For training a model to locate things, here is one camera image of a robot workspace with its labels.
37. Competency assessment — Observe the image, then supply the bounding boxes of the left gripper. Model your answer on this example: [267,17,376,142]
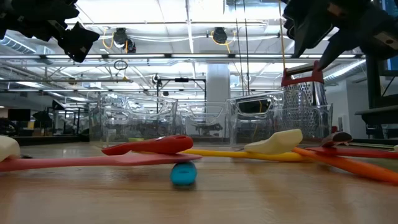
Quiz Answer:
[0,0,100,63]

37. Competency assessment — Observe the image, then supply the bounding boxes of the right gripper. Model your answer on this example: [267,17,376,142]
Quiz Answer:
[282,0,398,70]

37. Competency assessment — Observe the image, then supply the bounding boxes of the red silicone spatula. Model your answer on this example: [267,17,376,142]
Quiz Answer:
[306,145,398,160]

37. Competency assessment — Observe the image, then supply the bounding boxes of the pink silicone spatula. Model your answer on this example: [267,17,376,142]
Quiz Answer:
[0,151,203,173]

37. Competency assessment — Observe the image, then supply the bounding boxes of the orange silicone spatula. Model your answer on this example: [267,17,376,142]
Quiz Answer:
[291,146,398,184]

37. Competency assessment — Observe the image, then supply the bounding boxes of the red silicone spoon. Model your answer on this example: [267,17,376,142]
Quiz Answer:
[101,134,195,156]

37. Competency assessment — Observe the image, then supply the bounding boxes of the yellow silicone spatula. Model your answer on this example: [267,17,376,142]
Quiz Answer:
[133,147,308,163]

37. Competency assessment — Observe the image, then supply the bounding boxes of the red steel box grater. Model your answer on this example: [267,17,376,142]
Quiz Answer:
[280,60,331,141]

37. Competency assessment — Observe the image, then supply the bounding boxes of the computer monitor with black stand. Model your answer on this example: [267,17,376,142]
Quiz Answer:
[366,55,398,108]

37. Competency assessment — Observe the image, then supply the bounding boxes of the grey computer cart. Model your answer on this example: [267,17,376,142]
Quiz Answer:
[354,105,398,141]

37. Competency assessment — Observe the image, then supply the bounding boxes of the black background monitor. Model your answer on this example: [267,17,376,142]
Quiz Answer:
[7,108,32,122]

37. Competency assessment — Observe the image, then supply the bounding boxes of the clear plastic bin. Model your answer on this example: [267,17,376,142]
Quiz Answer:
[226,89,334,147]
[88,91,179,147]
[175,101,233,146]

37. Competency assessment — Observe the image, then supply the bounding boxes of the white building column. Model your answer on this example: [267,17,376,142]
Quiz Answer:
[206,63,231,105]

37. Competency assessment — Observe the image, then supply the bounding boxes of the blue silicone spatula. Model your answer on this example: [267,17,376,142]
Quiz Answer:
[169,161,198,187]

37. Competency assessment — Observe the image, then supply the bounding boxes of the yellow hanging cable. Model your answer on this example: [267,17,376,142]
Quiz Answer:
[278,0,287,71]

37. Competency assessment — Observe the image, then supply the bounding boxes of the black ceiling cable reel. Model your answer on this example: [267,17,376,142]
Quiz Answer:
[112,27,137,54]
[210,26,233,54]

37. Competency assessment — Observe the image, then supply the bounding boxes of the black background rig frame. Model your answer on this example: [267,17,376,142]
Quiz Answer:
[156,77,208,114]

